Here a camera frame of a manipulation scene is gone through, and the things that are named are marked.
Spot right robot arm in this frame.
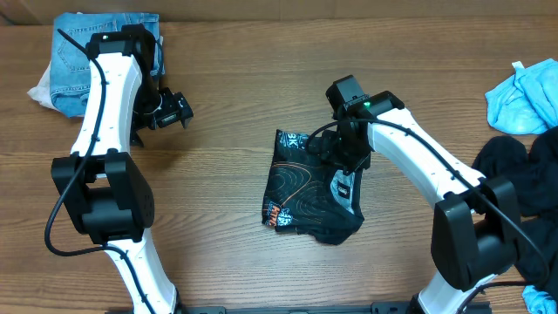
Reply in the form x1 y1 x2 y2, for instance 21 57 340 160
308 75 525 313

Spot light blue t-shirt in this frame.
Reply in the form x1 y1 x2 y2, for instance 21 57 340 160
485 58 557 135

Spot folded blue denim jeans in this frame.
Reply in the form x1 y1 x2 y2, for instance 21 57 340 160
50 12 162 118

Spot black orange-patterned cycling jersey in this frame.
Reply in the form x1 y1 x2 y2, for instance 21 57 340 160
262 129 364 245

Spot plain black garment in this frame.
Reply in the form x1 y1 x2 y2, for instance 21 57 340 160
473 127 557 297

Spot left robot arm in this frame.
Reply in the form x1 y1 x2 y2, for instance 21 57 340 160
44 24 194 313

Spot folded white cloth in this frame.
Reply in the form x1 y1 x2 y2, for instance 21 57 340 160
27 36 165 110

